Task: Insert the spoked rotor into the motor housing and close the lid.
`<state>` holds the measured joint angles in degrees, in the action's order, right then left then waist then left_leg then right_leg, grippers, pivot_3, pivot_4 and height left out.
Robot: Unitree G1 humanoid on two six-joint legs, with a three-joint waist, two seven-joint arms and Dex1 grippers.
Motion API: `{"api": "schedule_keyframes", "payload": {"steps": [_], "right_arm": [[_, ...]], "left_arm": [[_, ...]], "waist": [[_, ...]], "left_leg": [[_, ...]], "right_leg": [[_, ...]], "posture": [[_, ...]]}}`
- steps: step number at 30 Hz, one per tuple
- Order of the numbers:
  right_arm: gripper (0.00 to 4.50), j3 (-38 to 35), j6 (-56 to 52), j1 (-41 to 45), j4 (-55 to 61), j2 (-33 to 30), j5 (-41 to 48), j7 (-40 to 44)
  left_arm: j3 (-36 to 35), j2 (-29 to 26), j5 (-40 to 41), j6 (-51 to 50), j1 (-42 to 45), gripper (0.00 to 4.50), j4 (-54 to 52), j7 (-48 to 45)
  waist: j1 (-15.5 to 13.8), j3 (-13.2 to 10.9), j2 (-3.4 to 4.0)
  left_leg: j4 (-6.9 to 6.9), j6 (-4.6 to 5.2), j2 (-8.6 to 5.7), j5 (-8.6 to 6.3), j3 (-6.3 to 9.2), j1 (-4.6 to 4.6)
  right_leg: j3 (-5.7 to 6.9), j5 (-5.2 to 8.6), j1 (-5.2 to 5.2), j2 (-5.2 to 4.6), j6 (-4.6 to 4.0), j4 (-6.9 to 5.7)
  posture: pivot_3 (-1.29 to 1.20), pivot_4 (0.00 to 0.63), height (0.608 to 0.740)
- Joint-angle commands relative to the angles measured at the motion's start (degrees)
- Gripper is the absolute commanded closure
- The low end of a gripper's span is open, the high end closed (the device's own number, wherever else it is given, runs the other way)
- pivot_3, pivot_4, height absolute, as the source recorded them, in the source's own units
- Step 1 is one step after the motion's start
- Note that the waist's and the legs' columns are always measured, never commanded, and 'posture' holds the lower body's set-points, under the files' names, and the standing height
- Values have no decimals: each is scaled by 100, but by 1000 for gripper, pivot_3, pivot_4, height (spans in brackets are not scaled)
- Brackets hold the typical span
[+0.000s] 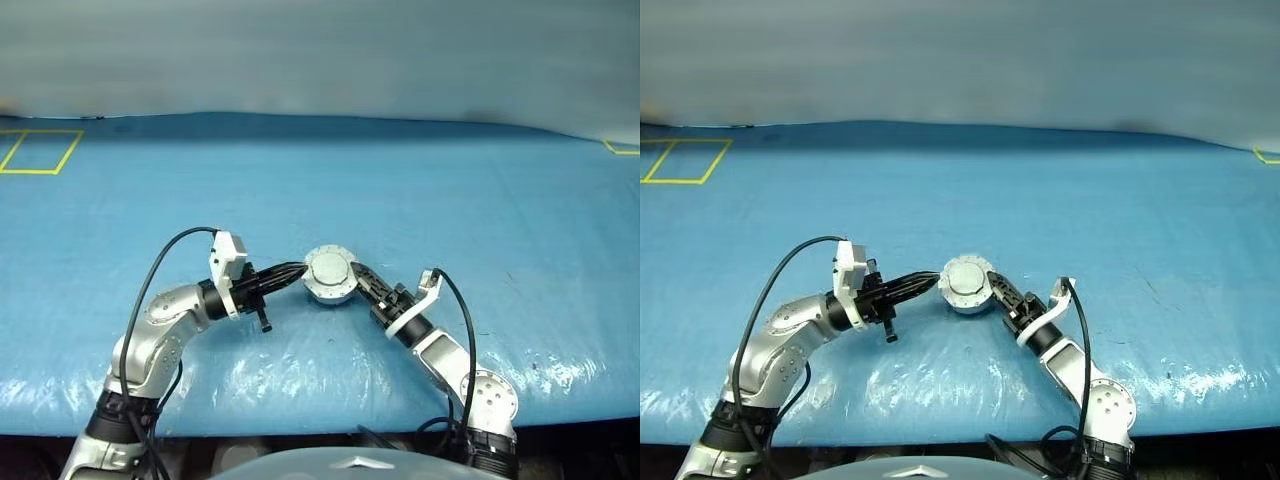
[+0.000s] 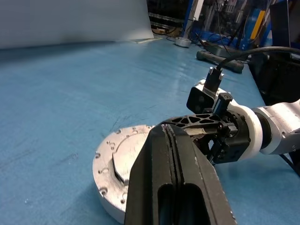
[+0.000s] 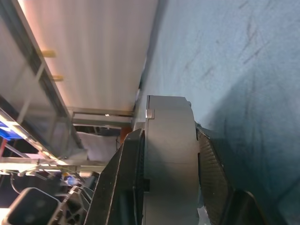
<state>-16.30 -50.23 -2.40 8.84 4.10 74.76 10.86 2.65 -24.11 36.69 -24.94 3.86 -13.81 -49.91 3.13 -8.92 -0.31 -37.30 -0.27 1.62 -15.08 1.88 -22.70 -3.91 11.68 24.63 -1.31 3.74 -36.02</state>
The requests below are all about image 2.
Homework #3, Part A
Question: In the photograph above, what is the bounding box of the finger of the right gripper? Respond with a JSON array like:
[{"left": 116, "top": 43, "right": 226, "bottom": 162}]
[{"left": 161, "top": 113, "right": 222, "bottom": 137}]

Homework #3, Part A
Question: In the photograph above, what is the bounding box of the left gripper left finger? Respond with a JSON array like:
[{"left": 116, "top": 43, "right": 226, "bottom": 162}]
[{"left": 123, "top": 124, "right": 180, "bottom": 225}]

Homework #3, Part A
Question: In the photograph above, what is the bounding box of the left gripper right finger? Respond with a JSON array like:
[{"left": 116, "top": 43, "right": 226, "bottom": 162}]
[{"left": 166, "top": 124, "right": 237, "bottom": 225}]

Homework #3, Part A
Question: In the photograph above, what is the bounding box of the round silver motor lid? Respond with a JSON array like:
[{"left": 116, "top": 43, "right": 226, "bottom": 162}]
[{"left": 92, "top": 125, "right": 157, "bottom": 207}]

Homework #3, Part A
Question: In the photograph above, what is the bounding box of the motor housing with copper windings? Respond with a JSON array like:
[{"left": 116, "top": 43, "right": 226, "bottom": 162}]
[{"left": 95, "top": 187, "right": 128, "bottom": 225}]

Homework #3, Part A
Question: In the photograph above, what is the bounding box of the small silver round motor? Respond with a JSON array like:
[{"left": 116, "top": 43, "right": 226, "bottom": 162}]
[{"left": 174, "top": 37, "right": 192, "bottom": 48}]

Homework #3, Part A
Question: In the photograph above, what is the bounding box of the dark grey cylindrical bar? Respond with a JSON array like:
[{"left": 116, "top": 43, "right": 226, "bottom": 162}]
[{"left": 196, "top": 50, "right": 245, "bottom": 74}]

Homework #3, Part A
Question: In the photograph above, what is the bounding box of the dark metal base block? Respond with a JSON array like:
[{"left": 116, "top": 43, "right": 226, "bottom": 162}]
[{"left": 203, "top": 43, "right": 236, "bottom": 57}]

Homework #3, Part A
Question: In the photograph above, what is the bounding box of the black case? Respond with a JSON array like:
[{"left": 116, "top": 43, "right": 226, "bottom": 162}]
[{"left": 247, "top": 50, "right": 300, "bottom": 107}]

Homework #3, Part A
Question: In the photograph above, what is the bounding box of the flat pale green sheet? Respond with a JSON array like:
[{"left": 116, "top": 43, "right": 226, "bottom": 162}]
[{"left": 128, "top": 36, "right": 163, "bottom": 45}]

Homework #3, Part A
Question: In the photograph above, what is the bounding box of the black shelf rack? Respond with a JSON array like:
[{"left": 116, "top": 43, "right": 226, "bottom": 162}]
[{"left": 147, "top": 0, "right": 188, "bottom": 33}]

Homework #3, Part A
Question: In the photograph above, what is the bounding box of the white panel board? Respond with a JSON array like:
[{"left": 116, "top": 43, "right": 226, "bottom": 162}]
[{"left": 0, "top": 0, "right": 154, "bottom": 49}]

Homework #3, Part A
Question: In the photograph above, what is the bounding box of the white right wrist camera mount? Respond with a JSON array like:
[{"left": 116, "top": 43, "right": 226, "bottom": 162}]
[{"left": 187, "top": 79, "right": 263, "bottom": 156}]

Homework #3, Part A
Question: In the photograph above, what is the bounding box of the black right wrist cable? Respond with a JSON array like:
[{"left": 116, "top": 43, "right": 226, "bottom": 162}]
[{"left": 203, "top": 46, "right": 300, "bottom": 92}]

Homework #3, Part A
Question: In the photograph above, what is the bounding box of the wide blue metal frame post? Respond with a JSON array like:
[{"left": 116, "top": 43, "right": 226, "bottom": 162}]
[{"left": 241, "top": 0, "right": 274, "bottom": 51}]

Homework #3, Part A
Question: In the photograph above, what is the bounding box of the thin blue metal post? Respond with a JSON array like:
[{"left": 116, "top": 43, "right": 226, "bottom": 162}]
[{"left": 184, "top": 0, "right": 195, "bottom": 39}]

